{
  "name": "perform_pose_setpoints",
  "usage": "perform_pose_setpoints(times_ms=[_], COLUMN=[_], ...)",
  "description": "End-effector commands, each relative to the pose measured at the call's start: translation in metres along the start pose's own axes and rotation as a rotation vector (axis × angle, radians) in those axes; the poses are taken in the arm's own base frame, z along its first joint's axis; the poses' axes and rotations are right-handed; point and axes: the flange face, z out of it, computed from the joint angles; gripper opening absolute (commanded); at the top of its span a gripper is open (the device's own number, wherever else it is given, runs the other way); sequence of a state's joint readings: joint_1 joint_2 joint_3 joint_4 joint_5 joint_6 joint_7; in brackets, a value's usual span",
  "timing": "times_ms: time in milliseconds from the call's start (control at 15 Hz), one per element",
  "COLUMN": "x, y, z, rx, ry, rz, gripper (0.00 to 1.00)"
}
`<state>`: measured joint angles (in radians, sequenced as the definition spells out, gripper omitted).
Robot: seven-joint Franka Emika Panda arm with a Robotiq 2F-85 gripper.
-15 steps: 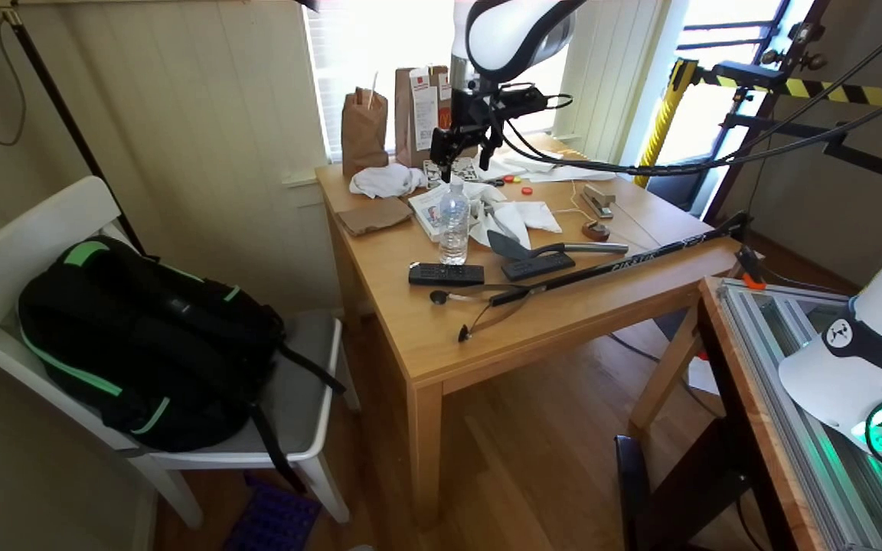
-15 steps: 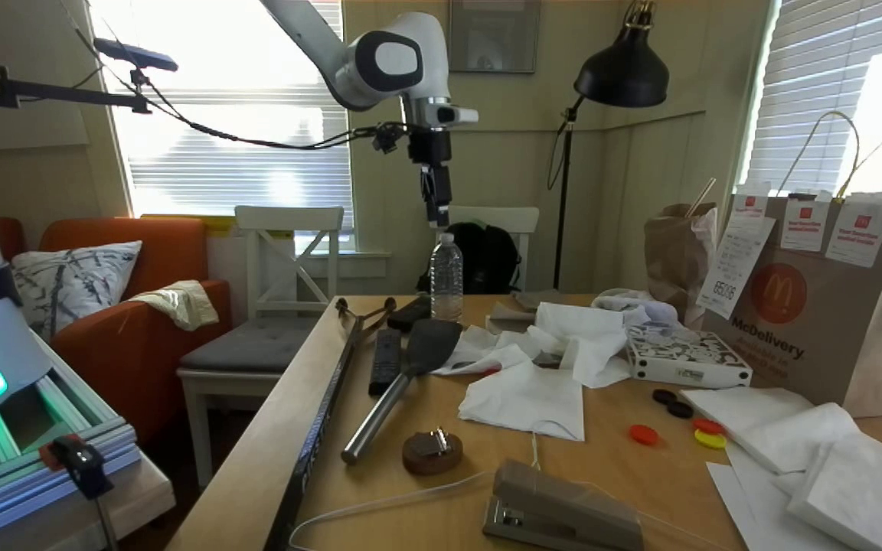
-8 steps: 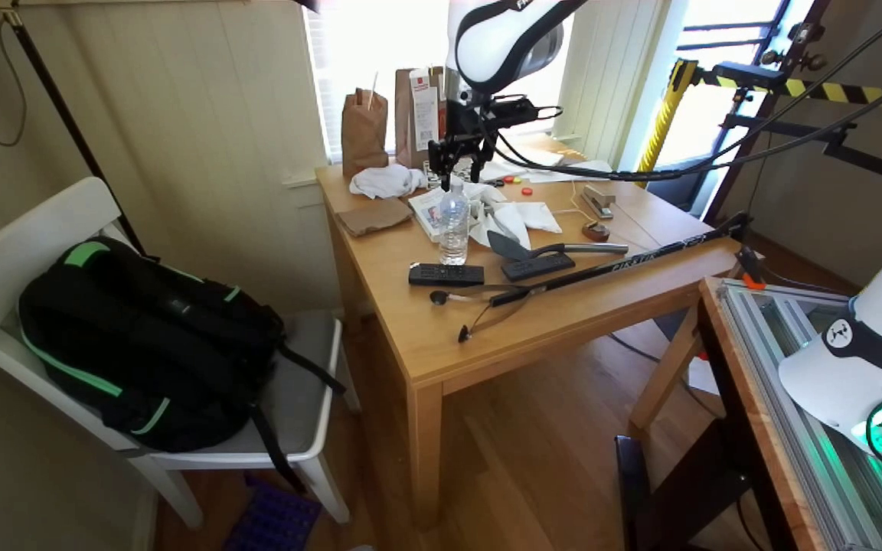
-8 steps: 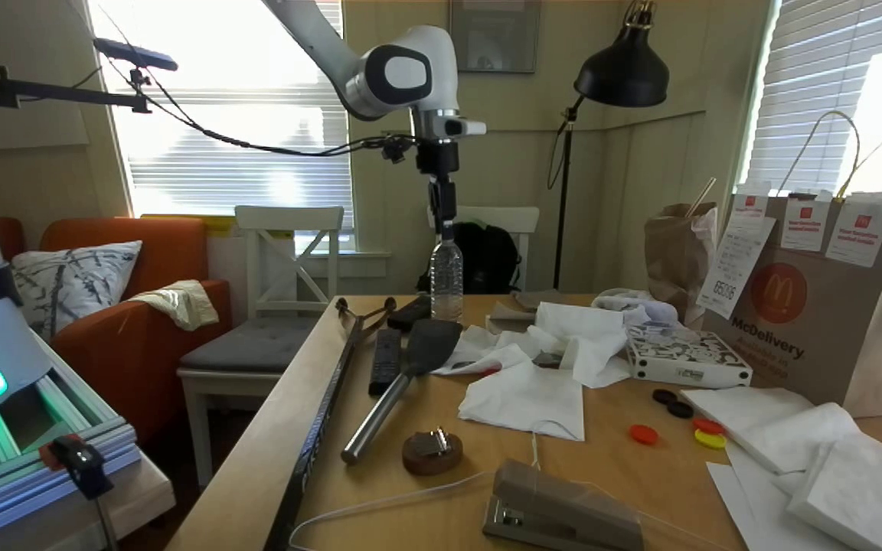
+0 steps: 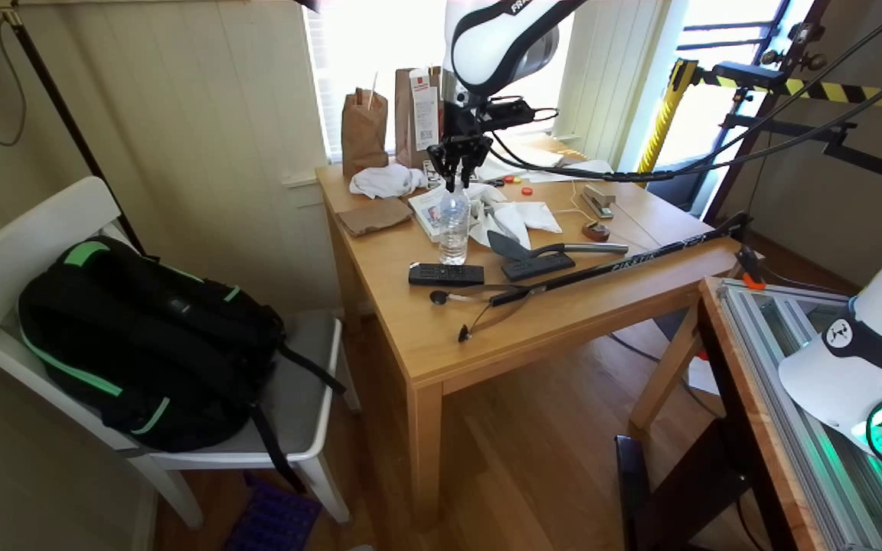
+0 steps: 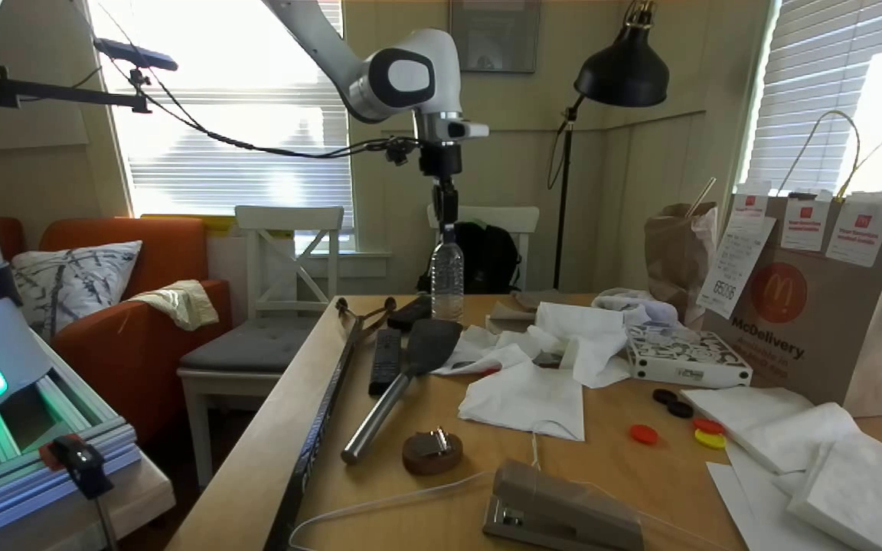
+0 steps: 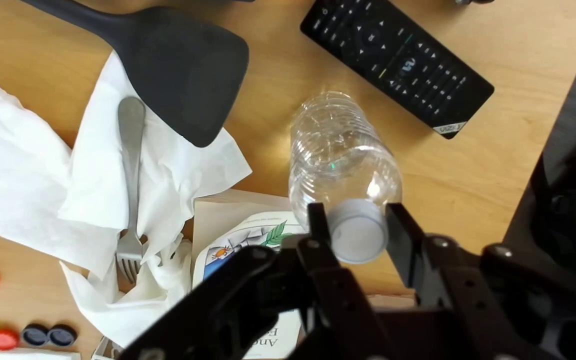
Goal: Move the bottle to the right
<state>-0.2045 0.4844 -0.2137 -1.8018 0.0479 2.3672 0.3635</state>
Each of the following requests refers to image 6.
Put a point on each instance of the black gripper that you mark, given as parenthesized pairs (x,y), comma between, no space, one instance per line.
(442,161)

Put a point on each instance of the clear plastic bottle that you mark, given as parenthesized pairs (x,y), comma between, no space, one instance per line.
(448,277)

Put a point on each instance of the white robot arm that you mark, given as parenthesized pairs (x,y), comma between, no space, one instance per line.
(398,77)

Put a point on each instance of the black bottle cap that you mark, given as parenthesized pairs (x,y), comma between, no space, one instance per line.
(661,397)
(681,409)

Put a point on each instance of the orange bottle cap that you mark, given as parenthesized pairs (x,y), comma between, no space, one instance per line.
(643,436)

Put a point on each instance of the red bottle cap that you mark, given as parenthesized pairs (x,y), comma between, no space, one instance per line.
(708,425)

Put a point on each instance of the yellow bottle cap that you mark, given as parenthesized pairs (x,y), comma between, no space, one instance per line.
(710,442)

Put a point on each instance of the black backpack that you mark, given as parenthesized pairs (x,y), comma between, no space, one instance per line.
(489,260)

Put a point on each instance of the crumpled white napkins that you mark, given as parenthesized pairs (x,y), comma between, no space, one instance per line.
(578,338)

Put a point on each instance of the flat white napkin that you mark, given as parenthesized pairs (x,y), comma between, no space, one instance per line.
(520,400)

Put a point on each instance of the long black tripod pole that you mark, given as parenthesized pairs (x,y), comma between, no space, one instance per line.
(334,384)

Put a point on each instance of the black desk lamp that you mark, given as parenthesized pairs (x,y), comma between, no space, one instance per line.
(619,71)

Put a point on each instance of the small brown paper bag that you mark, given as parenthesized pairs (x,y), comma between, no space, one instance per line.
(675,254)

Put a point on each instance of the white chair grey cushion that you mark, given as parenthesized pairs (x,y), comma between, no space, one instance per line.
(258,346)

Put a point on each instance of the brown round kalimba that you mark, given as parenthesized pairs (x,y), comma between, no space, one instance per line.
(429,450)

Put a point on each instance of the white printed cardboard box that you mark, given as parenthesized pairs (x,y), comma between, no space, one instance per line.
(681,357)

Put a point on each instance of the beige cloth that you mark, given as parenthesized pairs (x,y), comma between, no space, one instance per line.
(181,302)

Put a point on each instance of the long white receipt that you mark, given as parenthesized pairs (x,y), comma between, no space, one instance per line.
(736,266)

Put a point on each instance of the grey rectangular box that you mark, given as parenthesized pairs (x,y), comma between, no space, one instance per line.
(553,510)

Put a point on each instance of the blue microphone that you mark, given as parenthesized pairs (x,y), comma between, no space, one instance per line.
(136,52)

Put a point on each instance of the orange sofa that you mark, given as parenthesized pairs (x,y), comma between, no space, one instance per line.
(124,354)

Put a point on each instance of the white window blind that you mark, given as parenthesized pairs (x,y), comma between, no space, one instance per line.
(808,80)

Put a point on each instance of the white patterned pillow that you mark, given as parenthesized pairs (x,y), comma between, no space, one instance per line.
(61,279)

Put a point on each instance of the large brown McDonald's bag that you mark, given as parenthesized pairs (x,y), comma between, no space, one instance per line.
(819,338)

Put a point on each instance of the white folded napkin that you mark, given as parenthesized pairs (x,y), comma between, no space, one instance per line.
(797,434)

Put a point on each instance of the black clamp orange knob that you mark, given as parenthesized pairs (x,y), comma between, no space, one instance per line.
(76,460)

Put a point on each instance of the thick white napkin stack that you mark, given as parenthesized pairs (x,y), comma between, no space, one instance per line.
(864,494)

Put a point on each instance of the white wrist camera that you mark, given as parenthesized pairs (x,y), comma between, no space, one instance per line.
(456,131)

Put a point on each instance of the dark wall picture frame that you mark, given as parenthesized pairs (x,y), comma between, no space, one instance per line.
(492,34)

